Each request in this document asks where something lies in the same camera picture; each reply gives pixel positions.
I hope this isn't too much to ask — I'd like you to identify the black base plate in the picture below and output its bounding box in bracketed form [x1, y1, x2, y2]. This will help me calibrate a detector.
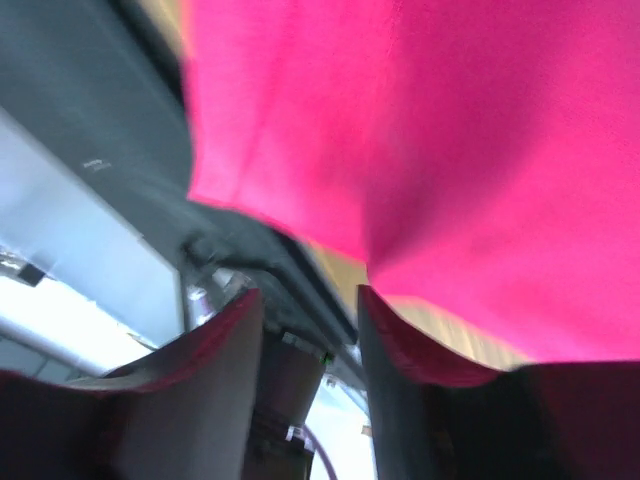
[1, 1, 358, 347]

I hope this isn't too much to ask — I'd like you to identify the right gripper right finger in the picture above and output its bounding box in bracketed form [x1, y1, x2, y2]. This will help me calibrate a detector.
[358, 286, 639, 479]

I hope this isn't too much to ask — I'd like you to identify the aluminium frame rail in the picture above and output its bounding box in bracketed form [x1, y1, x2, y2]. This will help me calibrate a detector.
[1, 112, 184, 375]

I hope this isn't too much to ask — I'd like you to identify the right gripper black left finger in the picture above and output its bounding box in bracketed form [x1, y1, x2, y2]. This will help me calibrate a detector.
[1, 289, 263, 479]

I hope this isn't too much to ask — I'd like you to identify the pink t shirt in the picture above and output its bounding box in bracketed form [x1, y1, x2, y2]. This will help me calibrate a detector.
[185, 1, 639, 362]

